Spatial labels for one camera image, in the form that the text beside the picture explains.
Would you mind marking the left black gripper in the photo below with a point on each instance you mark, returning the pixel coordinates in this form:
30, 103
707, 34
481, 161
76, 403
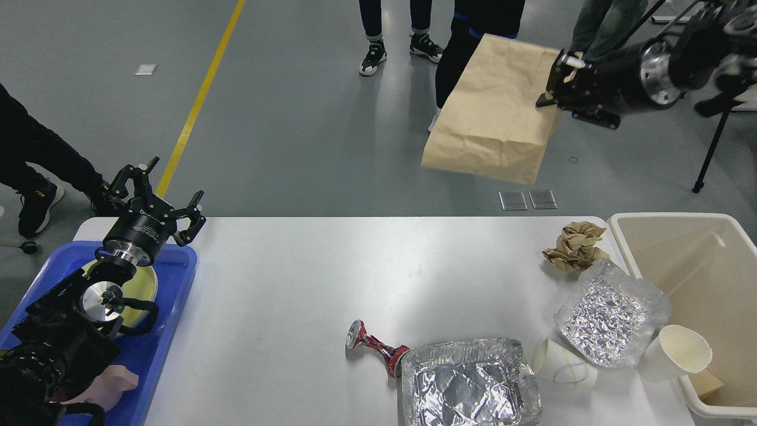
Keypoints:
143, 236

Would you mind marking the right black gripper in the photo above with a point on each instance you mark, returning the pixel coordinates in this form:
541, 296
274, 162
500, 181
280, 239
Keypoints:
630, 80

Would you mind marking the yellow plate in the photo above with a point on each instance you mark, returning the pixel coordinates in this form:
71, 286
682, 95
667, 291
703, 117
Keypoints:
145, 287

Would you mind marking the brown paper bag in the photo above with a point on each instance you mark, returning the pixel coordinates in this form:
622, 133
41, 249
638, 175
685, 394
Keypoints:
705, 384
490, 125

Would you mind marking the pink mug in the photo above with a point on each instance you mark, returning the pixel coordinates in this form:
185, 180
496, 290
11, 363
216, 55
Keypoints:
106, 389

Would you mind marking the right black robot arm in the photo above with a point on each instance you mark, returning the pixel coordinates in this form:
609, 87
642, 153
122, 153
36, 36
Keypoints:
719, 40

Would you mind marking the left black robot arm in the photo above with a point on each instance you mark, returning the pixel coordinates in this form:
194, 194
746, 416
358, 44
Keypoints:
68, 336

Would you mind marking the blue plastic tray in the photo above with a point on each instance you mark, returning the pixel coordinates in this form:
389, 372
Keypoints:
143, 355

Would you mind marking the metal floor socket plate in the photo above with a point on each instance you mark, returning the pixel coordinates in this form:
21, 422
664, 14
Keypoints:
522, 201

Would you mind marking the person with white sneakers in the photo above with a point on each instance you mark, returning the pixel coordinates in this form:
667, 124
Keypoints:
472, 20

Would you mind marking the crumpled brown paper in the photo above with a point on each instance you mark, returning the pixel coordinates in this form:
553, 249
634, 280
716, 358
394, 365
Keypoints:
576, 248

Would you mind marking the beige plastic bin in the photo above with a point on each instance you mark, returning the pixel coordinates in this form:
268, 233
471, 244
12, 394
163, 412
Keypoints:
706, 264

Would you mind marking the crushed red can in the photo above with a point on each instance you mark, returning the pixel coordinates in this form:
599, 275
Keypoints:
358, 336

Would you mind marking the aluminium foil container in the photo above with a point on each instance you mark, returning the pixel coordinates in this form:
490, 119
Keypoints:
476, 382

